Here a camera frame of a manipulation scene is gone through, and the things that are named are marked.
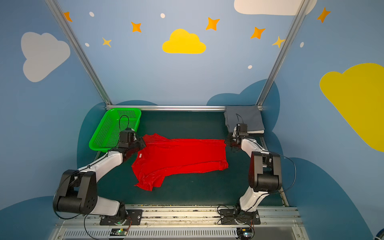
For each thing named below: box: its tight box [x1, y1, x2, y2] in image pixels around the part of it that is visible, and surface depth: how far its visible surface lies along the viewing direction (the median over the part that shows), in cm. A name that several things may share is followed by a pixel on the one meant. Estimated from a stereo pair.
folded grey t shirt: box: [224, 105, 265, 132], surface depth 112 cm
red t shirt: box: [131, 133, 229, 191], surface depth 93 cm
